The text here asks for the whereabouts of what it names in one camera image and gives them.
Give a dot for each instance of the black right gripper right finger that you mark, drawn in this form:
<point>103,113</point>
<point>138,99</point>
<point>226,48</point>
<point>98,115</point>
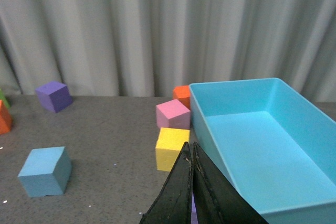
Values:
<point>216,200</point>

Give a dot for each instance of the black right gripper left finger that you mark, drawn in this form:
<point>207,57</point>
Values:
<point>174,202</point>

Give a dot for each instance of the light blue foam block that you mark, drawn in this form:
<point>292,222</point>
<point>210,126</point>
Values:
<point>46,172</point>

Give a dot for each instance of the purple foam block near bin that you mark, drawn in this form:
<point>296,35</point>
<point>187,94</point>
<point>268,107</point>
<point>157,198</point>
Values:
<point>194,219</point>

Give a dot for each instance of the yellow foam block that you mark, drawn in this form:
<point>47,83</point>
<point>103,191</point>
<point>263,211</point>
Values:
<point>168,146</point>

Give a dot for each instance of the light blue plastic bin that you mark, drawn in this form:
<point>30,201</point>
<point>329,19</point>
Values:
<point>274,146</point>

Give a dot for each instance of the pink foam block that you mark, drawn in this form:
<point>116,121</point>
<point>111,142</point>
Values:
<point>173,114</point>

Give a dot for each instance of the orange foam block behind bin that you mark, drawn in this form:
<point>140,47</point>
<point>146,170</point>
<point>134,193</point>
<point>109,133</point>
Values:
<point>182,93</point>

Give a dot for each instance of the purple foam block far left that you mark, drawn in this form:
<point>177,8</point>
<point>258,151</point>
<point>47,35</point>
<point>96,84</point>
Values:
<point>54,96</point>

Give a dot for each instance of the grey pleated curtain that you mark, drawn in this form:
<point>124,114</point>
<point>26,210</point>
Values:
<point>147,47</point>

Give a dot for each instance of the large orange foam block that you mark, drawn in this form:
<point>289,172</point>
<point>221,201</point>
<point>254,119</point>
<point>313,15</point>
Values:
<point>5,119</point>

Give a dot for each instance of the green foam block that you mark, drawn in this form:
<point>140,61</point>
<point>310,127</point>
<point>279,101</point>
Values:
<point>4,99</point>

